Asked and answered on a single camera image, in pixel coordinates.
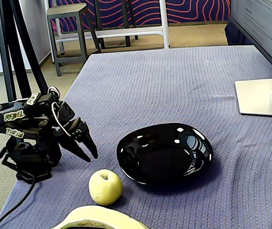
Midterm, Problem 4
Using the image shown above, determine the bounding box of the yellow banana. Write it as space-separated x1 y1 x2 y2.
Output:
52 205 150 229

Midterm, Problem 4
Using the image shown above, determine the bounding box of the green apple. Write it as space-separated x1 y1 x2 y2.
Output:
89 168 123 206

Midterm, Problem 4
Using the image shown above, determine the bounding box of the black glossy bowl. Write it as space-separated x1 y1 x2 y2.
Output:
116 123 214 186

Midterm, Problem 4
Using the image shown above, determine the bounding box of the black tripod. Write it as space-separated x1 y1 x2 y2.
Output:
0 0 49 102

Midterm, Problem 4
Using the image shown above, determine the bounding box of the blue textured cloth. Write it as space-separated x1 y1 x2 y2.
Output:
0 45 272 229

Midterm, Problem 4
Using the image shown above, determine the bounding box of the grey metal stool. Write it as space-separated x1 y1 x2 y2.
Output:
46 2 102 77

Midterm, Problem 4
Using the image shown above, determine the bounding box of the blue panel with red lines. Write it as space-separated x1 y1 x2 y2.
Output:
49 0 232 33

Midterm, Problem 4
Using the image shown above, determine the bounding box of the grey monitor with stand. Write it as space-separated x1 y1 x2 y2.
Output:
228 0 272 118

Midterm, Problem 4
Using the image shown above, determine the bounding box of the white red gripper servo wire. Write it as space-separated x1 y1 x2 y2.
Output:
51 102 71 137

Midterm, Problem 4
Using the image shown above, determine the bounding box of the white red forearm servo wire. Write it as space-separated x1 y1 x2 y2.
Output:
47 86 60 99

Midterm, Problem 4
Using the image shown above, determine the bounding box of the black looped cable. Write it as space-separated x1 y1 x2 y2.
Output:
0 170 36 229

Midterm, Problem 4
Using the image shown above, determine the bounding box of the dark metal chair frame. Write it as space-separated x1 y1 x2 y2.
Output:
94 0 139 50

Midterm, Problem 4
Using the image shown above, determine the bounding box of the white metal table frame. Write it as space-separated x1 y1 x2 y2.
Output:
44 0 171 64

